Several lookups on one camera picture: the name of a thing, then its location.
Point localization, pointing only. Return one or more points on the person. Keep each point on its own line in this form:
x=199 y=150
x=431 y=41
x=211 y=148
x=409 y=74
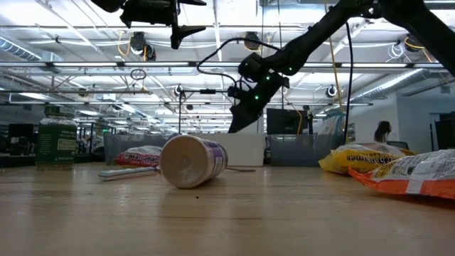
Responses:
x=383 y=129

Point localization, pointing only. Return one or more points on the dark office chair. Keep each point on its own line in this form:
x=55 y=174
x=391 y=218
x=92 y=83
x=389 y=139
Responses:
x=400 y=144

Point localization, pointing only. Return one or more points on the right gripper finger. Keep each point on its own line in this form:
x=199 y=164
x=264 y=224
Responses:
x=243 y=117

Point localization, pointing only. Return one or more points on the blue ramen packet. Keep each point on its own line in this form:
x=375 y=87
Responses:
x=328 y=124

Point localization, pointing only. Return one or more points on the yellow ramen packet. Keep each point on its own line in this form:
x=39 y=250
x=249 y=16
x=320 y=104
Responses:
x=359 y=158

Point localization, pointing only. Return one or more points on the orange ramen packet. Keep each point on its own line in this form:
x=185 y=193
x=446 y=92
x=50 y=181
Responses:
x=409 y=177

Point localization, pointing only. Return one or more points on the white pillar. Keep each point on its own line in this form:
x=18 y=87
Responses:
x=257 y=128

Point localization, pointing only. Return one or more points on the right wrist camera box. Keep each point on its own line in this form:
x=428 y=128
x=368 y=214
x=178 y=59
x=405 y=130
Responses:
x=250 y=67

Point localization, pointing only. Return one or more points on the grey translucent plastic bin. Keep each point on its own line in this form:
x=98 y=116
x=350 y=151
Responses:
x=156 y=140
x=291 y=151

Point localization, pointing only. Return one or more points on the silver ventilation duct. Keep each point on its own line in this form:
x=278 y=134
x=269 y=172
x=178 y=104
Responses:
x=377 y=90
x=17 y=49

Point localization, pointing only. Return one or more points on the black cabinet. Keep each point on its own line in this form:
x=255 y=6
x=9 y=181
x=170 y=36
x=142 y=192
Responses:
x=446 y=131

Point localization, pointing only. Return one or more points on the red ramen packet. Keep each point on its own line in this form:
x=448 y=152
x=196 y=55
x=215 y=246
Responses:
x=138 y=158

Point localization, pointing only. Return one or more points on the black monitor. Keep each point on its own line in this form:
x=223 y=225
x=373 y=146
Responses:
x=286 y=121

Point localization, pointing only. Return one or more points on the black background rig frame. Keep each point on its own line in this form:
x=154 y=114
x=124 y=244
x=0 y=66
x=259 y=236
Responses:
x=207 y=91

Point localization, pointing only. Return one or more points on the purple label spice jar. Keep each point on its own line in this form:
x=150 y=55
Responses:
x=188 y=161

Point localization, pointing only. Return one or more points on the white plastic bin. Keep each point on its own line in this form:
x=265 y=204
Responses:
x=245 y=149

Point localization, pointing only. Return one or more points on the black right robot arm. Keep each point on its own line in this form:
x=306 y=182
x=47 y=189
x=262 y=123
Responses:
x=320 y=35

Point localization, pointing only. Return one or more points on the green label spice jar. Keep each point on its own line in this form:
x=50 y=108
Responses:
x=57 y=142

